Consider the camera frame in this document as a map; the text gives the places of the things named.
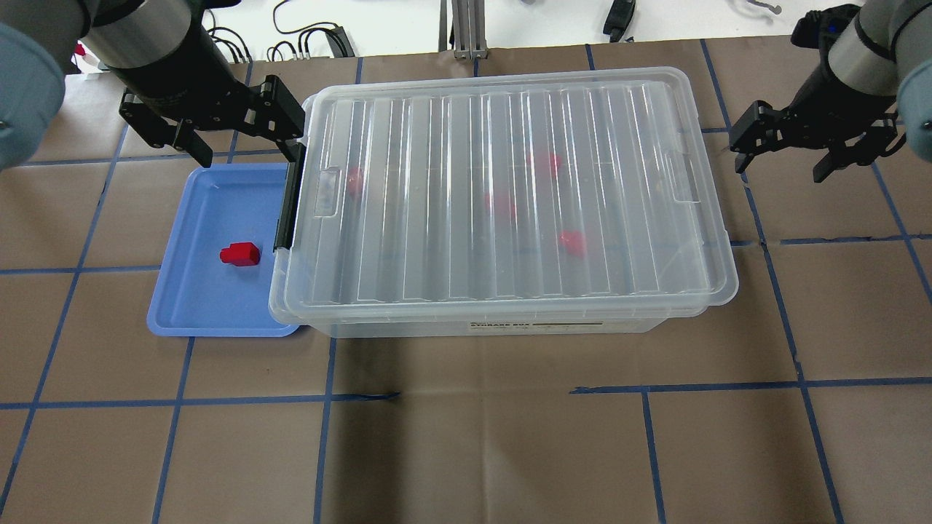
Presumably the black box latch handle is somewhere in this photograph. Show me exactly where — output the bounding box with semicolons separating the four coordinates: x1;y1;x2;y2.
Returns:
273;142;307;251

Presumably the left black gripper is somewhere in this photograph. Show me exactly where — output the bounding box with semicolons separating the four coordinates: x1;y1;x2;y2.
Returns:
109;33;306;168

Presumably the clear plastic box lid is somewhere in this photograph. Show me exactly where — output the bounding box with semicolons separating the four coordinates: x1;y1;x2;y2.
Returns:
269;66;740;325

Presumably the black connector plug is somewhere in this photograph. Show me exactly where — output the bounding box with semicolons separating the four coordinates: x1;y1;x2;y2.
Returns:
602;0;636;43

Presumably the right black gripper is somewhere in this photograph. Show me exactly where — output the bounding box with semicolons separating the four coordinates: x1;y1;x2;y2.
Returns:
729;65;907;183

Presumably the red block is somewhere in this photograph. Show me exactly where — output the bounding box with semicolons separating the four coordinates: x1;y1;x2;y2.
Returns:
346;167;366;200
557;230;587;259
485;192;517;220
218;242;261;266
527;152;564;180

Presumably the blue plastic tray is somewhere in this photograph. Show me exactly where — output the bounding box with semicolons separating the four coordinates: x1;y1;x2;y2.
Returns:
146;163;296;338

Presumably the black cable bundle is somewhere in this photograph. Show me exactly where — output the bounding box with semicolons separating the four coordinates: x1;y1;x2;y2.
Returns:
197;0;358;65

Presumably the aluminium profile post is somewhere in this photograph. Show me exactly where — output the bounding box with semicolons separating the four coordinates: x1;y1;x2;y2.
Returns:
438;1;489;60

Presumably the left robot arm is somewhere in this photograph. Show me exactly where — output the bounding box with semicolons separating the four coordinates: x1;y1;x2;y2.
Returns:
1;1;306;170

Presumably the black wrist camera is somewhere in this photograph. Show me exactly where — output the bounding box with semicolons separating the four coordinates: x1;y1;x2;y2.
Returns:
790;4;861;63

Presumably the clear plastic storage box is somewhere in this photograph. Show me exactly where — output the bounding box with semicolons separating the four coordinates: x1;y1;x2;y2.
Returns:
280;87;732;339

